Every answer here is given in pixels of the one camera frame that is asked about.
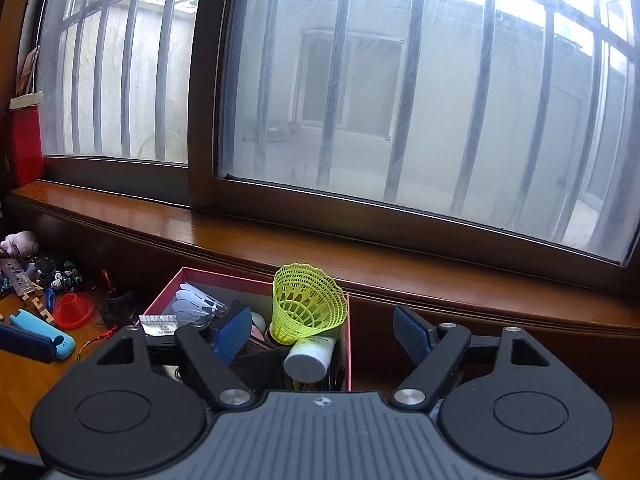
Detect pink plush toy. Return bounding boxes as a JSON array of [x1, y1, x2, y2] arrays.
[[0, 230, 40, 257]]

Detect red beaded cord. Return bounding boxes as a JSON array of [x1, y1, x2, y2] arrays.
[[76, 326, 119, 362]]

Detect brown sticks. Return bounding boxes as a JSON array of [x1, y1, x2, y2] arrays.
[[17, 45, 41, 96]]

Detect silver glitter figure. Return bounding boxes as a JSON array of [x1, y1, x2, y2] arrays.
[[52, 260, 84, 292]]

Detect wooden framed window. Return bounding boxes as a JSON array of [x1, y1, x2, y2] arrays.
[[30, 0, 640, 268]]

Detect white printed packet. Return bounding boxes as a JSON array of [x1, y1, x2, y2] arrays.
[[139, 314, 179, 339]]

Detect wooden puzzle piece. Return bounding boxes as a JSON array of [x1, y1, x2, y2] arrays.
[[11, 260, 54, 327]]

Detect red plastic funnel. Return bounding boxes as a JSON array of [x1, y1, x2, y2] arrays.
[[51, 292, 96, 330]]

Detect pale green tube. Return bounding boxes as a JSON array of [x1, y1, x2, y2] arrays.
[[283, 336, 337, 382]]

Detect dark blue case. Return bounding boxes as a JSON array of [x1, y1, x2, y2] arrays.
[[0, 322, 56, 364]]

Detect red box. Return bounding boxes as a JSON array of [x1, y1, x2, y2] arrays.
[[10, 105, 45, 187]]

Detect white tape strip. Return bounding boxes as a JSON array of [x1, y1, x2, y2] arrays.
[[9, 91, 44, 111]]

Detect pink cardboard box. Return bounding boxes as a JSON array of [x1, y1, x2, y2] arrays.
[[139, 267, 353, 392]]

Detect light blue plastic holder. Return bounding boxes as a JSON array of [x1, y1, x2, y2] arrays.
[[10, 311, 76, 361]]

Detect white feather shuttlecock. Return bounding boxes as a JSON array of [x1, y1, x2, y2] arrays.
[[172, 282, 227, 327]]

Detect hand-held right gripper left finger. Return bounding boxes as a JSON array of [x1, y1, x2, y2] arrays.
[[95, 302, 253, 407]]

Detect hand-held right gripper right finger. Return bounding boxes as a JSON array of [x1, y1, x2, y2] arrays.
[[392, 306, 543, 407]]

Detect yellow plastic shuttlecock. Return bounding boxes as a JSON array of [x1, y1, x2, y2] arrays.
[[269, 262, 349, 346]]

